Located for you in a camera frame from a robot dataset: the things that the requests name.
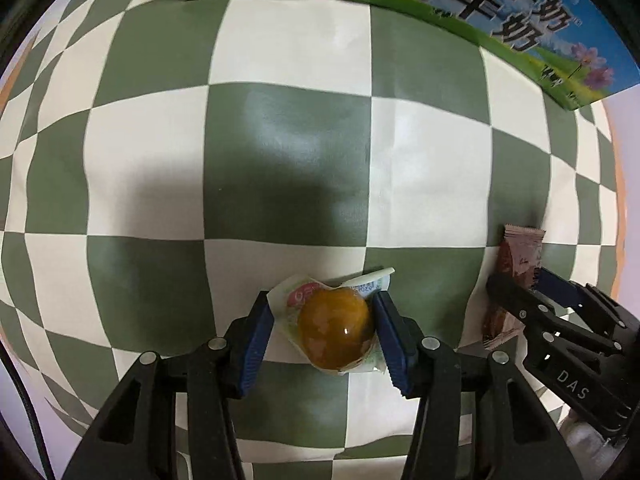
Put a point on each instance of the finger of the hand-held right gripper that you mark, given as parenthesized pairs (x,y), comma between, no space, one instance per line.
(520,307)
(557,286)

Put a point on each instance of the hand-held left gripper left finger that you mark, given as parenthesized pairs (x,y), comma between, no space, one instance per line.
(257,340)

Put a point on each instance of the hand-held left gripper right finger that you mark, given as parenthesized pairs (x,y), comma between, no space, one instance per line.
(392,345)

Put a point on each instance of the brown snack packet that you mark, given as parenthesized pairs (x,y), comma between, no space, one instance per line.
(520,260)

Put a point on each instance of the braised egg packet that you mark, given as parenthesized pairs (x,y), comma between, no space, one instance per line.
(335,330)

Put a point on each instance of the blue green milk carton box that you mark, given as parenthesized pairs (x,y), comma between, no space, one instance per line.
(450,0)

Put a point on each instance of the green white checkered tablecloth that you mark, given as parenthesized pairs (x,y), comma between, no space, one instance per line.
(290,50)

